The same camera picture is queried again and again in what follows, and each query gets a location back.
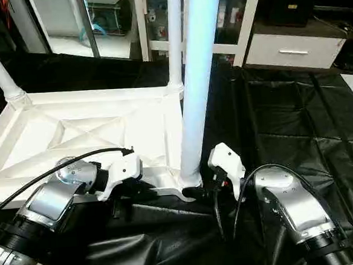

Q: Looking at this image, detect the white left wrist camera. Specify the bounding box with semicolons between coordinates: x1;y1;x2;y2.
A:
93;151;145;202

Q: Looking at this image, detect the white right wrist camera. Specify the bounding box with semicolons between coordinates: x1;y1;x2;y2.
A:
206;141;248;202

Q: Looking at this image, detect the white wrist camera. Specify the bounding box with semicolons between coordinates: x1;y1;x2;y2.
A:
206;141;248;202
93;151;145;202

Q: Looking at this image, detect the black case with yellow label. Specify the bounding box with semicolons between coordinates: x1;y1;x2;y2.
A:
264;0;315;30

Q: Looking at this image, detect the white plastic table top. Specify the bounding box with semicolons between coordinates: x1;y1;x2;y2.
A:
0;82;205;215

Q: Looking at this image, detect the white glass door cabinet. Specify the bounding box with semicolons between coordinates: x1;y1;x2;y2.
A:
134;0;269;74

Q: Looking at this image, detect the white drawer unit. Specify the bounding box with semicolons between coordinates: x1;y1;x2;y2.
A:
242;27;348;75

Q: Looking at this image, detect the black table mat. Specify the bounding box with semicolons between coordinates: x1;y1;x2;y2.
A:
0;29;353;265

